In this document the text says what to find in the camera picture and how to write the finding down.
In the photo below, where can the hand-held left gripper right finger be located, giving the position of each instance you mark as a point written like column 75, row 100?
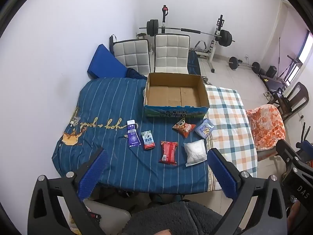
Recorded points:
column 221, row 171

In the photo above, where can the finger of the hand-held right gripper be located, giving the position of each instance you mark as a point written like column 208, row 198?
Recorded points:
column 287, row 154
column 305, row 145

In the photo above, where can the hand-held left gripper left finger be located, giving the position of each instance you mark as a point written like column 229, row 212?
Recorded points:
column 94, row 171

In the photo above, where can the white soft pouch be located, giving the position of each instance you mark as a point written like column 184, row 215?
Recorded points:
column 195, row 151

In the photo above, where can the light purple snack packet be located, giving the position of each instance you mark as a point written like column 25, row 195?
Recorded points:
column 205, row 128

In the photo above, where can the purple tube with white cap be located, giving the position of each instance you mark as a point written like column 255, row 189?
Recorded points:
column 132, row 134

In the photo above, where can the red snack packet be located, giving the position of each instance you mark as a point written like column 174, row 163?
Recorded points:
column 168, row 152

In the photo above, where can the orange snack packet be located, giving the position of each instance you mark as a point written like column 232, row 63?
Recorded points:
column 184, row 127

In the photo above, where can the cardboard box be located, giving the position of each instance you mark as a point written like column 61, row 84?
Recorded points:
column 176, row 95

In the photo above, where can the orange floral blanket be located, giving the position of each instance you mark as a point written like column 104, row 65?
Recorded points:
column 265, row 124

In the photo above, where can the dark wooden chair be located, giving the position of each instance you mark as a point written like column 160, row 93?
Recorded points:
column 297, row 95

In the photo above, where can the checked blanket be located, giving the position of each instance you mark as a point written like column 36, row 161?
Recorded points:
column 229, row 117

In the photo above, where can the grey fleece clothing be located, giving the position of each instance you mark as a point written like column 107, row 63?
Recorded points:
column 171, row 217

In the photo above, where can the blue striped blanket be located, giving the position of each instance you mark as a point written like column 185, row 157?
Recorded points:
column 110, row 102

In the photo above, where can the small black speaker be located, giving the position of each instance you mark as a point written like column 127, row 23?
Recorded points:
column 271, row 71

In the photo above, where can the window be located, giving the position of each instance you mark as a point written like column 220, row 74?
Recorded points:
column 307, row 47

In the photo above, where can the dark navy cloth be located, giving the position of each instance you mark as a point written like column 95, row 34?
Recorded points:
column 134, row 73

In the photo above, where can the short barbell with black plates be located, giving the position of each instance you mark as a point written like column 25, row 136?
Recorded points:
column 233, row 61

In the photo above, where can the blue foam mat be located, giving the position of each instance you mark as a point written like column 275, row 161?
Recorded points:
column 105, row 62

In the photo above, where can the blue bench pad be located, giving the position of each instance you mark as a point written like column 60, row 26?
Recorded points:
column 194, row 63

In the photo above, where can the white quilted chair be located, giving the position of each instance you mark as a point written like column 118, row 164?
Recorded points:
column 171, row 51
column 133, row 55

